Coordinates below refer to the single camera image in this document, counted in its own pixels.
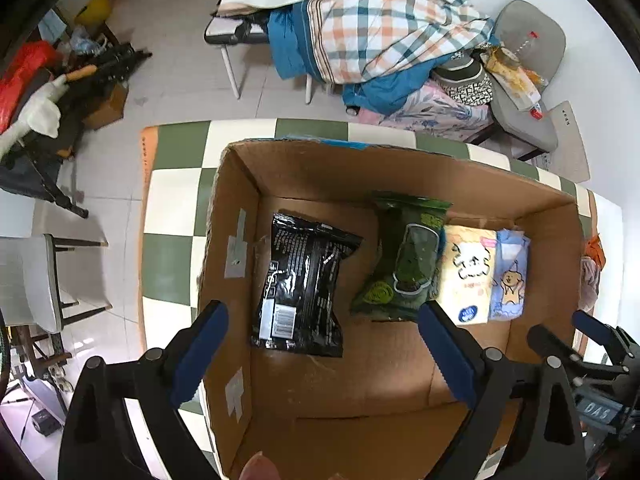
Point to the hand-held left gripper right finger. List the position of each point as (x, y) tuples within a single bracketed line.
[(447, 355)]

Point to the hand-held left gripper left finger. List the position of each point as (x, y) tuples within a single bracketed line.
[(200, 355)]

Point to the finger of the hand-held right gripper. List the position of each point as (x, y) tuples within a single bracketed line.
[(590, 323), (547, 341)]

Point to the brown cardboard box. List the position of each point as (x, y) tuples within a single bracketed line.
[(380, 375)]

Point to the blue tissue pack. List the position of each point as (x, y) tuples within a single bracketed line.
[(510, 280)]

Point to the yellow tissue pack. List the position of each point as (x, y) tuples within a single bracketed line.
[(467, 275)]

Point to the green snack packet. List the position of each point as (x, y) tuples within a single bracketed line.
[(405, 260)]

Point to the black snack packet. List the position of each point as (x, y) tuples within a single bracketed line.
[(300, 285)]

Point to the person's left hand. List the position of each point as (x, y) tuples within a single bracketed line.
[(258, 467)]

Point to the pink cloth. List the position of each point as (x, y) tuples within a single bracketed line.
[(591, 285)]

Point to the orange packet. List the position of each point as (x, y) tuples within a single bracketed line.
[(595, 250)]

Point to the green white checkered tablecloth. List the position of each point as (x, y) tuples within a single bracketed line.
[(175, 185)]

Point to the white chair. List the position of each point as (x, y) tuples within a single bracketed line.
[(30, 280)]

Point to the black folding stand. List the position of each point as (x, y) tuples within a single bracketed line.
[(45, 175)]

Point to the pink floral bedding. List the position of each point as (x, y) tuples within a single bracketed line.
[(425, 110)]

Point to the yellow packet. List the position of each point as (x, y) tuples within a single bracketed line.
[(515, 82)]

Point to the small cardboard box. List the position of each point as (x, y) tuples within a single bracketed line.
[(106, 107)]

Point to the patterned cap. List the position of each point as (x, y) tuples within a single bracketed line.
[(465, 85)]

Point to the clear plastic bottle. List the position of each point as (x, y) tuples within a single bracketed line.
[(521, 47)]

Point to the white cloth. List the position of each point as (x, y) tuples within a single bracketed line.
[(42, 107)]

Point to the grey chair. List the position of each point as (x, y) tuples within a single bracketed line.
[(530, 25)]

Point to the black tripod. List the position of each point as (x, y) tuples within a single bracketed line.
[(112, 60)]

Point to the folding bed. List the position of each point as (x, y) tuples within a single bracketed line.
[(222, 35)]

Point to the red bag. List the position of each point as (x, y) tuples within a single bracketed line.
[(25, 75)]

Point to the plaid blanket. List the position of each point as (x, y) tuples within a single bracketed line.
[(360, 25)]

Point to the yellow container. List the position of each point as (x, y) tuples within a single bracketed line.
[(94, 10)]

